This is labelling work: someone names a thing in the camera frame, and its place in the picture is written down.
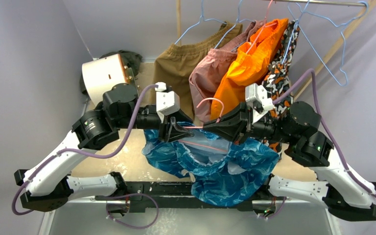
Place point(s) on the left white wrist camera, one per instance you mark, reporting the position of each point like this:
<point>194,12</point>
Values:
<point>167,101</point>

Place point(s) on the metal hanging rod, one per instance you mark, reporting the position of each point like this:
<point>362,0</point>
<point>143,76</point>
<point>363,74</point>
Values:
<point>328,2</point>

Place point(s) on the empty blue wire hanger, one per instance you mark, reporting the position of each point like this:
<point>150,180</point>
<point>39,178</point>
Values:
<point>342,26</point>

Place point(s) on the dark green cloth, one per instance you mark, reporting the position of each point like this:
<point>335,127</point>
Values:
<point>130,59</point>

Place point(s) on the wooden diagonal rack bar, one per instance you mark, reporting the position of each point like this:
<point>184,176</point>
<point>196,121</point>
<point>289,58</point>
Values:
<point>347,32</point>

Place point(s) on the blue patterned shorts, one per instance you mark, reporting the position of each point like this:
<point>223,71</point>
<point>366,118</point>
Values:
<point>224,174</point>

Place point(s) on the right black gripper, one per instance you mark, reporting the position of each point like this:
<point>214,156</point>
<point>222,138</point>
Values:
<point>244,122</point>

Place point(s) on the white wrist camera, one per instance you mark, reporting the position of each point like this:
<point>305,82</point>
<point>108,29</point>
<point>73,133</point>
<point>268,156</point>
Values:
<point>167,101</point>
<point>256,97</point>

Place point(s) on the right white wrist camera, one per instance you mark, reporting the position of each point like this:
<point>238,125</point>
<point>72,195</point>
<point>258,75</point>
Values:
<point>256,97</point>

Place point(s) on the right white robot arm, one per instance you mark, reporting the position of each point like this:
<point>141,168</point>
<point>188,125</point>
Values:
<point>345,195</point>

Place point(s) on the camouflage patterned shorts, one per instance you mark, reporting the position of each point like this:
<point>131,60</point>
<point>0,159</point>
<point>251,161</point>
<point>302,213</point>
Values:
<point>277,81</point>

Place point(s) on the orange shorts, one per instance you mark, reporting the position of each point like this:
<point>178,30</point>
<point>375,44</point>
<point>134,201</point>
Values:
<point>247,69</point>

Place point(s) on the brown shorts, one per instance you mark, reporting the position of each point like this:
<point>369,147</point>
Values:
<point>175,65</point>

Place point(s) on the wooden rack pole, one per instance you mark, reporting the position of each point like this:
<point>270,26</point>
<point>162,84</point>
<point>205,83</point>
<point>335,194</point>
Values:
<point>178,21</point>

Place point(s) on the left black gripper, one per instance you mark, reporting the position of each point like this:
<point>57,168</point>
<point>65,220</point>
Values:
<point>176,132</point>

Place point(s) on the aluminium frame rail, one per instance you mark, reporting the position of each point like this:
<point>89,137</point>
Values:
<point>88,216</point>

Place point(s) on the white cylindrical drum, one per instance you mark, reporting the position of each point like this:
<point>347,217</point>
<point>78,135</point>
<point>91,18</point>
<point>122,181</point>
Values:
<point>101,75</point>

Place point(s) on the blue wire hanger left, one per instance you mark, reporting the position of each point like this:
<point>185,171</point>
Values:
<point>201,19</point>

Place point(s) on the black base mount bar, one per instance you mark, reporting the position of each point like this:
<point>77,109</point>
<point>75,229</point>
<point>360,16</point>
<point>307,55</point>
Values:
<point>177,195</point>

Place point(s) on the pink shorts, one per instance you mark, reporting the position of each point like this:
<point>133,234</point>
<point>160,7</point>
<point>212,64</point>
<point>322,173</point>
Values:
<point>207,75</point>

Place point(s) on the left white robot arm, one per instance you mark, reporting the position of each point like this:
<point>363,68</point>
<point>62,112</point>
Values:
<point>100,133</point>

